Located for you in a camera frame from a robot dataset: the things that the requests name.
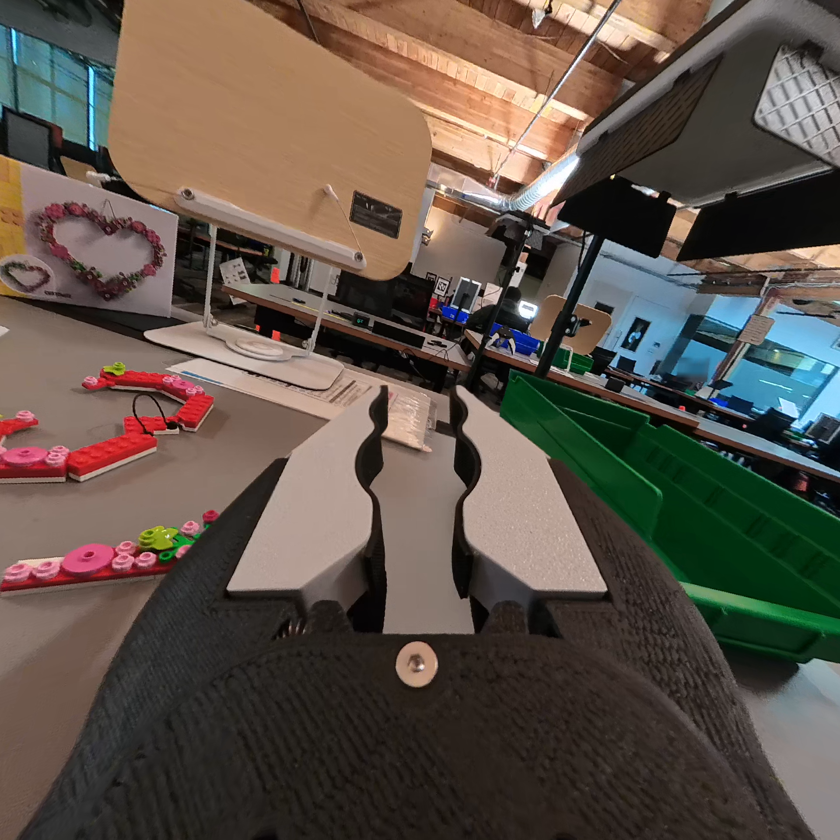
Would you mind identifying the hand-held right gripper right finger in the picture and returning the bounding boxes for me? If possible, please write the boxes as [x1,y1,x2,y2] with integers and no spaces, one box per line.
[448,385,609,608]

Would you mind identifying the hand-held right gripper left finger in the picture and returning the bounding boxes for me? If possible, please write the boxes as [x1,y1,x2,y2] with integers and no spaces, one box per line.
[225,385,390,608]

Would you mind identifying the green plastic bin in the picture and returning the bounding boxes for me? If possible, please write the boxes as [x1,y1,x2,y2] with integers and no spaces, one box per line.
[500,369,840,664]

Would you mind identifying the red lego strip pink flowers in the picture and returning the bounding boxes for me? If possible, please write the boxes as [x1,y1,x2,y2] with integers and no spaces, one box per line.
[0,510,221,597]

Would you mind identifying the lego set box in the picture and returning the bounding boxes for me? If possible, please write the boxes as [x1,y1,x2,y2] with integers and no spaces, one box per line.
[0,156,179,318]

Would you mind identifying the white printed paper sheet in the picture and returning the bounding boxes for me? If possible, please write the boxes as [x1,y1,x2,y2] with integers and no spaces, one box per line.
[167,357,395,421]

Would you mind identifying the clear plastic bag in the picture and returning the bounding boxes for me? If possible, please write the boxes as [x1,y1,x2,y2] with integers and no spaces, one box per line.
[382,392,438,454]

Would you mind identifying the long work table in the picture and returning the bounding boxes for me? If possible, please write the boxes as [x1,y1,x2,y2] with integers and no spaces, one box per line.
[222,282,470,389]

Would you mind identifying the black light stand pole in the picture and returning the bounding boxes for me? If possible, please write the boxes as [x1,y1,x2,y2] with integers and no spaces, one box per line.
[535,233,605,380]

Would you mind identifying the work table with bins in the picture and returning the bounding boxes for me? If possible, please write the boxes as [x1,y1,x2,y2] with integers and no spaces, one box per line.
[462,328,840,485]

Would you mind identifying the black tripod light stand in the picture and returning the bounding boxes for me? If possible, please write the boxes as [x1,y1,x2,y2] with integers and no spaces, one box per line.
[481,212,550,389]

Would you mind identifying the wooden book stand white base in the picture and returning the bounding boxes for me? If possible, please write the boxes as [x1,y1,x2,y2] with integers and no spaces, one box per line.
[107,0,434,392]

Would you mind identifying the grey overhead light panel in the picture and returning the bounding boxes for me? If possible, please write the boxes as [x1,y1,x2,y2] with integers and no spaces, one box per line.
[550,0,840,263]

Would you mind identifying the black cord loop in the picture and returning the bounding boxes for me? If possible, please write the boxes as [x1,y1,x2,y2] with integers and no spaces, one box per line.
[131,394,181,435]

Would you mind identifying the red lego heart frame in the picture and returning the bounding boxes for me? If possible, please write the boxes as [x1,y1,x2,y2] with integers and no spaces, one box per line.
[0,363,215,484]

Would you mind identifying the silver ventilation duct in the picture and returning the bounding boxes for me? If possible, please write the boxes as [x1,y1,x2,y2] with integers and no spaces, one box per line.
[508,152,581,206]

